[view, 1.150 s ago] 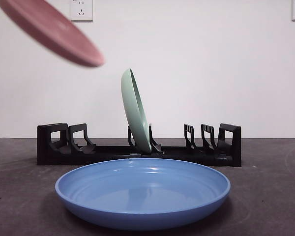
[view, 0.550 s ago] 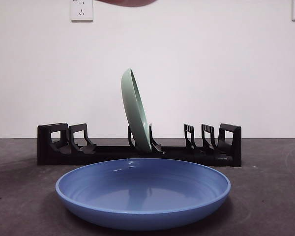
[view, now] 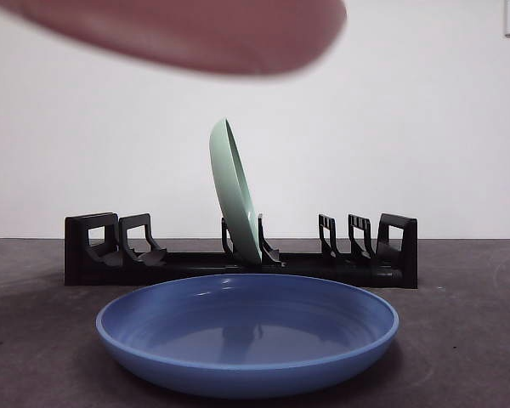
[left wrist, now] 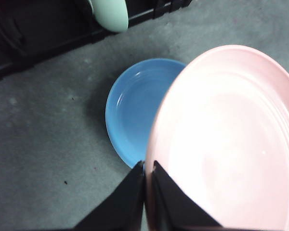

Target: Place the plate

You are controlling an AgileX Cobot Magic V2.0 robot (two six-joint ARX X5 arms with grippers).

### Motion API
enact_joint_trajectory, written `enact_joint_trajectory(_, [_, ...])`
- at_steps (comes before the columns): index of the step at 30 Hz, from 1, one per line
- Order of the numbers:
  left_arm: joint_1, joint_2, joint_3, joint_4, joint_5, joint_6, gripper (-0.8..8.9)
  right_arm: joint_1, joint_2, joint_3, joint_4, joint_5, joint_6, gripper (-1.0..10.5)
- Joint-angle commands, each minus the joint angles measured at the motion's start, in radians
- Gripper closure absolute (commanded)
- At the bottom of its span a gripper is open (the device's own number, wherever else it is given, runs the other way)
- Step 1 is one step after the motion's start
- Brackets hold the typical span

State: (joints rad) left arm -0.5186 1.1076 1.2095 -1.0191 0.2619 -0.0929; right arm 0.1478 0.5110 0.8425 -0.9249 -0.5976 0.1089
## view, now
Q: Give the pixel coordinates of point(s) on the pink round plate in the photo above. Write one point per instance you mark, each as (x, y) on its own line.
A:
(195, 34)

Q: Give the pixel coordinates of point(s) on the blue round plate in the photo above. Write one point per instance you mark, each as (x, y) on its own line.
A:
(246, 340)

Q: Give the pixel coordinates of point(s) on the green round plate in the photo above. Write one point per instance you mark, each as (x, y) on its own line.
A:
(229, 187)

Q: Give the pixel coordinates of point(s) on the black plastic dish rack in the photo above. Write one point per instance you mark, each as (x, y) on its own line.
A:
(89, 272)

